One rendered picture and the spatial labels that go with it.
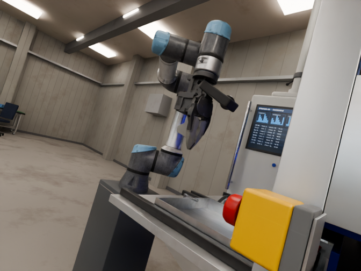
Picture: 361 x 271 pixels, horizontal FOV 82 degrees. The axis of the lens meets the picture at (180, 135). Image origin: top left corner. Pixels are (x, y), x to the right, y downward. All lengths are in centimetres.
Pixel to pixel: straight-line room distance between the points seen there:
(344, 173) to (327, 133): 5
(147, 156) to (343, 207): 85
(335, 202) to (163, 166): 82
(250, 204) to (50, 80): 943
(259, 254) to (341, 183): 14
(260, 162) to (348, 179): 111
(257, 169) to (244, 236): 117
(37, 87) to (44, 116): 108
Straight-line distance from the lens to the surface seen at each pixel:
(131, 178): 106
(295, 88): 155
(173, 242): 46
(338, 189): 33
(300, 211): 25
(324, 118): 35
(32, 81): 946
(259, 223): 26
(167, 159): 104
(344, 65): 38
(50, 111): 957
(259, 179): 142
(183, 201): 65
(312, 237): 25
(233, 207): 28
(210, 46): 62
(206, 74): 59
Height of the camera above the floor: 105
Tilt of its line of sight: 3 degrees up
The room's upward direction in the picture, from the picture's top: 16 degrees clockwise
